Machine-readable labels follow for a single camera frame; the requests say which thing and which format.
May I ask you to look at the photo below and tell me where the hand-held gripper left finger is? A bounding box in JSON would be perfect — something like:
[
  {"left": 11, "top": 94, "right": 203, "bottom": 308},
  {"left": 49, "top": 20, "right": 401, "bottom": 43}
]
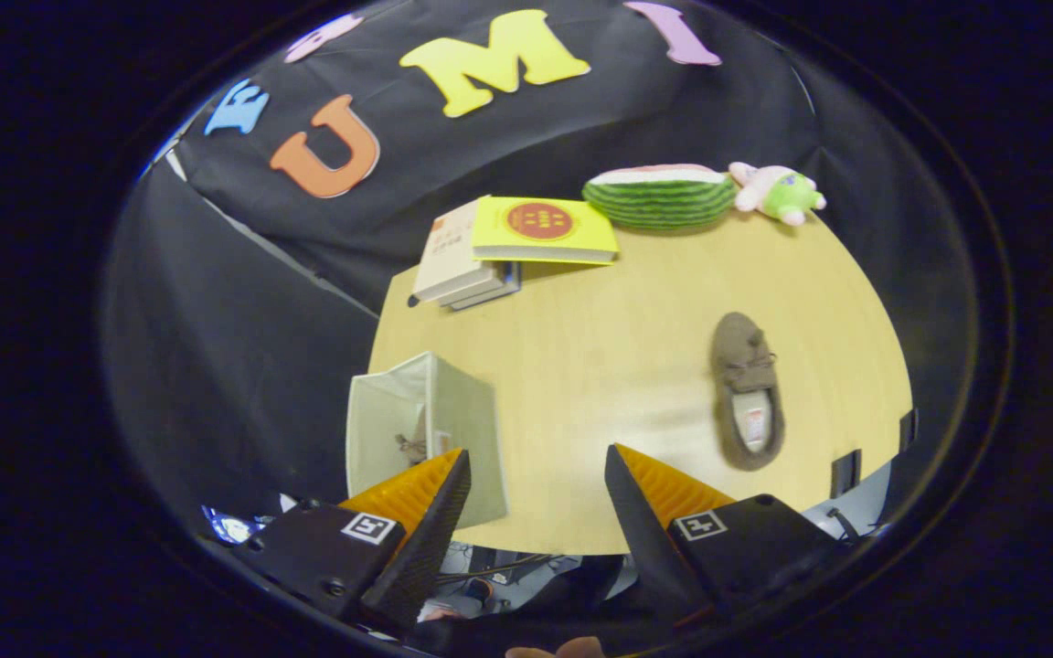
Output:
[{"left": 239, "top": 446, "right": 474, "bottom": 638}]

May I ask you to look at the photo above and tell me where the watermelon slice plush toy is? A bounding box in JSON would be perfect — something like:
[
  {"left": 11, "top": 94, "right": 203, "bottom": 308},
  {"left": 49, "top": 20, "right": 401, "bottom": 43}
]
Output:
[{"left": 581, "top": 164, "right": 739, "bottom": 231}]

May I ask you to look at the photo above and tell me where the beige cover book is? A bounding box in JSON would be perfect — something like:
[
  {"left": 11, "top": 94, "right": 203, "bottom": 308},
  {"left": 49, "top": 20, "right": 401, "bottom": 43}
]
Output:
[{"left": 411, "top": 200, "right": 502, "bottom": 303}]

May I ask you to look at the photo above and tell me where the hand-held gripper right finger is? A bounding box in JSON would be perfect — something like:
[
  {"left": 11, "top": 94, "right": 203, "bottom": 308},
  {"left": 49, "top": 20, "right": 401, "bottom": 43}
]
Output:
[{"left": 604, "top": 442, "right": 843, "bottom": 631}]

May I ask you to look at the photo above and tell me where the yellow book with red circle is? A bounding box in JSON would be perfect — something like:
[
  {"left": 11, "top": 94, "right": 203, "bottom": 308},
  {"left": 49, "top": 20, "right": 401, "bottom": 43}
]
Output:
[{"left": 471, "top": 195, "right": 621, "bottom": 267}]

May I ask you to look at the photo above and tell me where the pale fabric storage box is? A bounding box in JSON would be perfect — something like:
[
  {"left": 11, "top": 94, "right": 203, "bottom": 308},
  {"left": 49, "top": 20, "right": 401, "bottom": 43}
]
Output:
[{"left": 346, "top": 351, "right": 511, "bottom": 531}]

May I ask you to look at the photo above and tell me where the brown suede shoe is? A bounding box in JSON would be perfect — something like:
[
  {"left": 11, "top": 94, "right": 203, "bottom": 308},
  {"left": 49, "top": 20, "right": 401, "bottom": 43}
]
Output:
[
  {"left": 395, "top": 405, "right": 429, "bottom": 467},
  {"left": 709, "top": 312, "right": 787, "bottom": 473}
]

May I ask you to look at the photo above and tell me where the white book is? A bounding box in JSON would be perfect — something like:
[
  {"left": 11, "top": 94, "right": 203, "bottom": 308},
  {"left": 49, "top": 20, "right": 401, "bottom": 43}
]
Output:
[{"left": 440, "top": 263, "right": 514, "bottom": 307}]

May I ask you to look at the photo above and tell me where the pink and green plush toy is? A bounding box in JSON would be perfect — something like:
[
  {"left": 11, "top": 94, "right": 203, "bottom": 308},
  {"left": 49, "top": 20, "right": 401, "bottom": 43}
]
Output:
[{"left": 729, "top": 161, "right": 828, "bottom": 227}]

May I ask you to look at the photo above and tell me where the blue-grey book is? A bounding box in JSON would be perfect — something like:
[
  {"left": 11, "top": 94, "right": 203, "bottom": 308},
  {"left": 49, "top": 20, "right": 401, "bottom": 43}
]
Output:
[{"left": 449, "top": 261, "right": 524, "bottom": 313}]

